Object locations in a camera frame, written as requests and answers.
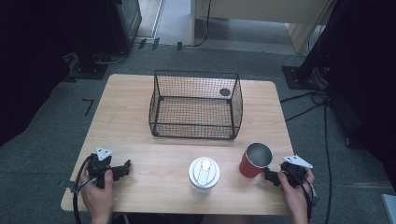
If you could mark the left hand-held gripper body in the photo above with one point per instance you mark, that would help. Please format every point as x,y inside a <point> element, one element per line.
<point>99,166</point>

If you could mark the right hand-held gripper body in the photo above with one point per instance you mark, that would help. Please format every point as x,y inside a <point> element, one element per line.
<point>295,172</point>

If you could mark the red cup with steel inside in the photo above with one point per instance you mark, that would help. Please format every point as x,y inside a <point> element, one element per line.
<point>256,163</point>

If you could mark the person's right hand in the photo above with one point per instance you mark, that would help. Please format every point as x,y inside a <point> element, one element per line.
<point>294,199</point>

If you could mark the person's left hand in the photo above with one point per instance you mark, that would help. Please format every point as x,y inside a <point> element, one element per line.
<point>97,199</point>

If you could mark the clear jar with white lid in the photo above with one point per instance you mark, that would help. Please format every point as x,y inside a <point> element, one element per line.
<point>204,174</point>

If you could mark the black round disc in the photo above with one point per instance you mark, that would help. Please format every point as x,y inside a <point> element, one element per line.
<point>224,92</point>

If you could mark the black stand with flat base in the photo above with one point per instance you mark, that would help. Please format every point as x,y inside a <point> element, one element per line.
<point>88,70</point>
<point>303,77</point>

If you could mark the white box corner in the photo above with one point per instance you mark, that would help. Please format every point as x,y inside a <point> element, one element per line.
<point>389,208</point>

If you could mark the dark curtain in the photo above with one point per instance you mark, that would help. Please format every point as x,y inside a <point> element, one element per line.
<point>367,77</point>

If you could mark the dark cabinet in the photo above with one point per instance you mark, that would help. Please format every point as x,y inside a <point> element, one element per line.
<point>123,25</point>

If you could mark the light wooden furniture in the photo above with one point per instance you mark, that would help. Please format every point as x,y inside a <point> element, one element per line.
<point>264,12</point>

